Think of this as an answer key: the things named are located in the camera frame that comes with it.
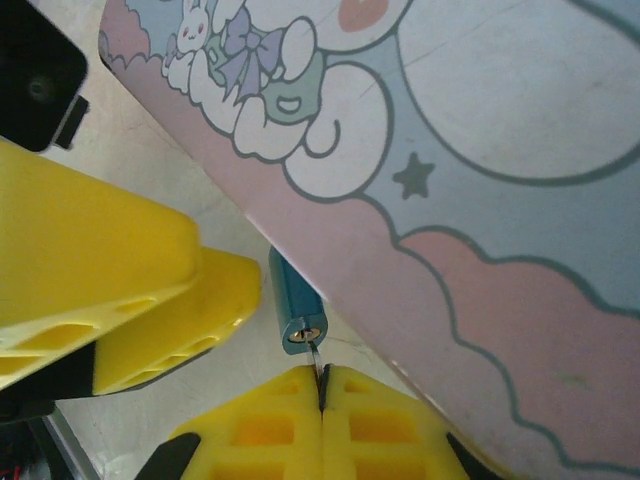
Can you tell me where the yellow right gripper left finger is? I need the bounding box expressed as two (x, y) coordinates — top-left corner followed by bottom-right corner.
(163, 364), (325, 480)

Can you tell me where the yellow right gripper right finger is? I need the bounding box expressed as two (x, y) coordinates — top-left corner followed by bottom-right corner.
(318, 363), (504, 480)

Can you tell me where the grey metal bar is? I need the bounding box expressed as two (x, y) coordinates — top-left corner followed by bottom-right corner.
(42, 400), (99, 480)

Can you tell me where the pastel cartoon bunny mat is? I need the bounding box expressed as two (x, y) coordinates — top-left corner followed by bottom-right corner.
(98, 0), (640, 480)

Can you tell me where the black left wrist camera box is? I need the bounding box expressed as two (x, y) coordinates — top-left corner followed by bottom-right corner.
(0, 0), (92, 154)

